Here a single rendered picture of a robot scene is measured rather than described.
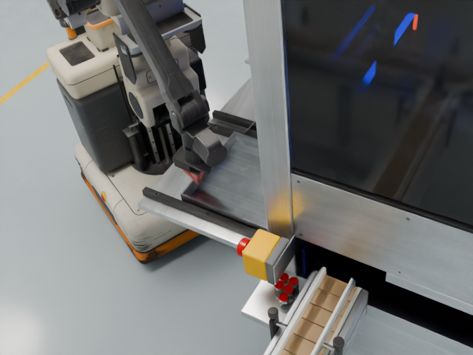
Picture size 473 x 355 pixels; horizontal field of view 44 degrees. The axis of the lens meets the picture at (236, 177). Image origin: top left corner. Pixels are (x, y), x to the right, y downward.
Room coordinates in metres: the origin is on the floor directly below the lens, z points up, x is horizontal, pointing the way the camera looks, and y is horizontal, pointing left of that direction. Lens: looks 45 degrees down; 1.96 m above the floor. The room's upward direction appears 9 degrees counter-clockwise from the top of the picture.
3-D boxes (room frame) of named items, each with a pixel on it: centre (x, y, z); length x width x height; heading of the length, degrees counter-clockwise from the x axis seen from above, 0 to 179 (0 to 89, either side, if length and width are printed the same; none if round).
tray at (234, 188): (1.00, -0.07, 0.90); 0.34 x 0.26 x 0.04; 52
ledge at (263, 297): (0.68, -0.06, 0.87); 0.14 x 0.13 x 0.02; 53
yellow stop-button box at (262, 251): (0.72, -0.04, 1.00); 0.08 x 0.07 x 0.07; 53
